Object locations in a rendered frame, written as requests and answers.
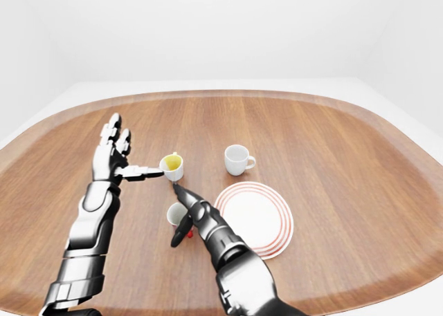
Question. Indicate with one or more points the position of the dark rounded shape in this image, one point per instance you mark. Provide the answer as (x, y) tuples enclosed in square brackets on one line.
[(84, 312)]

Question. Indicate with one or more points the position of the plain white mug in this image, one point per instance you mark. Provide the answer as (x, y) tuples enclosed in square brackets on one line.
[(237, 160)]

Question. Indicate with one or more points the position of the silver robot right hand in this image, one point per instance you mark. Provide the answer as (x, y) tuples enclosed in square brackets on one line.
[(200, 214)]

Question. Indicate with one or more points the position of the red mug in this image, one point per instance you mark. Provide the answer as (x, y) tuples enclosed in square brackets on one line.
[(174, 216)]

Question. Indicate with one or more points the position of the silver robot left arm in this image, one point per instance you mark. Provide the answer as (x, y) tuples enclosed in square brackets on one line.
[(88, 222)]

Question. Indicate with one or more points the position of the silver robot left hand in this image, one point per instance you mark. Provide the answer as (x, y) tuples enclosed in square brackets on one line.
[(105, 160)]

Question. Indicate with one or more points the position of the white mug with yellow inside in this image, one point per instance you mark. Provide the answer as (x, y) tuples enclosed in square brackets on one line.
[(172, 169)]

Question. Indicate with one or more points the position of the white plate with red rings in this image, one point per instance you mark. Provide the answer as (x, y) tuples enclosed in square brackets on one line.
[(257, 222)]

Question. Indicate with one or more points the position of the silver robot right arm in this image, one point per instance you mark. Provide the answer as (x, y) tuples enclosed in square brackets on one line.
[(242, 271)]

